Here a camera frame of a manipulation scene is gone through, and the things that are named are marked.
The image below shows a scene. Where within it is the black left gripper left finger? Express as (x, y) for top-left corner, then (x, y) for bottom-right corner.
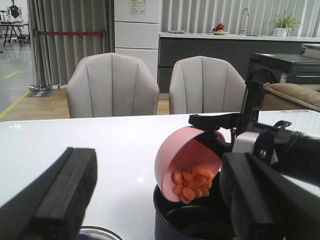
(0, 147), (98, 240)

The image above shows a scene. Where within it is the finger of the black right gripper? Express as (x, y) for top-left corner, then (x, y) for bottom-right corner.
(192, 132), (233, 160)
(188, 112), (244, 131)

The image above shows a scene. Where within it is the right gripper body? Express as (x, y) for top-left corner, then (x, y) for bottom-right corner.
(231, 81), (279, 165)

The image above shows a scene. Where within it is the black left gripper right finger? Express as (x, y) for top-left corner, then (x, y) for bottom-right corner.
(219, 153), (320, 240)

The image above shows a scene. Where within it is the pink bowl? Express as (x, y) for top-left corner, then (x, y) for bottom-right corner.
(154, 126), (222, 202)

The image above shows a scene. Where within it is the glass lid with blue knob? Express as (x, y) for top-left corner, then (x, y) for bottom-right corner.
(76, 225), (123, 240)

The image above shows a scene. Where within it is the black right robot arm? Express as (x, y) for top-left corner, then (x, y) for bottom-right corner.
(189, 81), (320, 183)

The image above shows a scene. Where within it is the right beige chair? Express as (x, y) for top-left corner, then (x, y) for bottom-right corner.
(169, 56), (246, 114)

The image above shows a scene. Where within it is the beige chair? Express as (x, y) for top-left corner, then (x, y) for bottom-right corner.
(66, 52), (160, 118)
(169, 56), (246, 114)

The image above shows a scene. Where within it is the dark blue saucepan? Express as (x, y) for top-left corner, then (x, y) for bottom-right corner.
(153, 173), (237, 240)

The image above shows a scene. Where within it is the tan cushion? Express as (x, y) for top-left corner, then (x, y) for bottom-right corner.
(262, 83), (320, 112)

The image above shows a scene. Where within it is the black appliance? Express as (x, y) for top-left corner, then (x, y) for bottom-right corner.
(246, 53), (320, 85)

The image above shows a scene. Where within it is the fruit plate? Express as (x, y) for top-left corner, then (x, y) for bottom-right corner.
(209, 23), (229, 36)

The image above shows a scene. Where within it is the grey kitchen counter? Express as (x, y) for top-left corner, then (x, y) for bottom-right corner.
(157, 32), (320, 93)

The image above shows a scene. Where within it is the chrome faucet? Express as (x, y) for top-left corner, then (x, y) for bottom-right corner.
(239, 7), (250, 35)

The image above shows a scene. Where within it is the potted green plant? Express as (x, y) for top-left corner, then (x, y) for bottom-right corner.
(269, 8), (303, 38)

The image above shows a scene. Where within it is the left beige chair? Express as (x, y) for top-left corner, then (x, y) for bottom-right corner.
(66, 52), (160, 118)

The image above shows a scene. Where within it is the white cabinet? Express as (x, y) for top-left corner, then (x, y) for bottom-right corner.
(114, 0), (162, 82)

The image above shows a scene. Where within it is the red barrier belt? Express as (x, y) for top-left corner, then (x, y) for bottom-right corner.
(37, 31), (104, 36)

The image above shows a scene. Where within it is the barrier stanchion post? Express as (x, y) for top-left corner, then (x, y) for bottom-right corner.
(28, 30), (52, 92)

